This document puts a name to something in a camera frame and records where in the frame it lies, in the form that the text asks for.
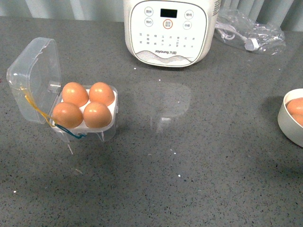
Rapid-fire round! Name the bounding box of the yellow blue string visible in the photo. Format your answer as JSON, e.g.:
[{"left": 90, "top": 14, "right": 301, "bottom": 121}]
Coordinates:
[{"left": 20, "top": 87, "right": 86, "bottom": 140}]

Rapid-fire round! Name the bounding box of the clear plastic egg box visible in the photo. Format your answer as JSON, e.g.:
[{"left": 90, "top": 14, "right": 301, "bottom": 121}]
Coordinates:
[{"left": 7, "top": 37, "right": 118, "bottom": 143}]

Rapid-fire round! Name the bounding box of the brown egg in bowl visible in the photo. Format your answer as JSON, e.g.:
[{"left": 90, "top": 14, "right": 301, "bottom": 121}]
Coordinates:
[{"left": 286, "top": 97, "right": 303, "bottom": 115}]

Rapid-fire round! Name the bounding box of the white power cord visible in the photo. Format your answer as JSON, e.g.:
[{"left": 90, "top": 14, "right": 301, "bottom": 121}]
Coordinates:
[{"left": 214, "top": 20, "right": 258, "bottom": 51}]

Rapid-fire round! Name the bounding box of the brown egg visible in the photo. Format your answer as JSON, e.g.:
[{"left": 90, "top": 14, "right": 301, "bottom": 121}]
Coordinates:
[
  {"left": 89, "top": 82, "right": 115, "bottom": 106},
  {"left": 83, "top": 102, "right": 112, "bottom": 128},
  {"left": 52, "top": 102, "right": 83, "bottom": 129},
  {"left": 62, "top": 82, "right": 89, "bottom": 107},
  {"left": 286, "top": 97, "right": 303, "bottom": 115}
]

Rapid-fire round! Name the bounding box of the white bowl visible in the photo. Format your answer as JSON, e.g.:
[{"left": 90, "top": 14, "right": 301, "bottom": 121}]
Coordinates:
[{"left": 277, "top": 88, "right": 303, "bottom": 147}]

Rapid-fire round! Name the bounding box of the clear plastic bag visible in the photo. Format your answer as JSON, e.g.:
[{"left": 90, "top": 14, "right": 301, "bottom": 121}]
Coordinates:
[{"left": 214, "top": 9, "right": 286, "bottom": 55}]

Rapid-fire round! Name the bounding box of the white Joyoung blender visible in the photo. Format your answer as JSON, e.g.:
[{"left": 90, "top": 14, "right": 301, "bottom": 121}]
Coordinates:
[{"left": 123, "top": 0, "right": 221, "bottom": 67}]

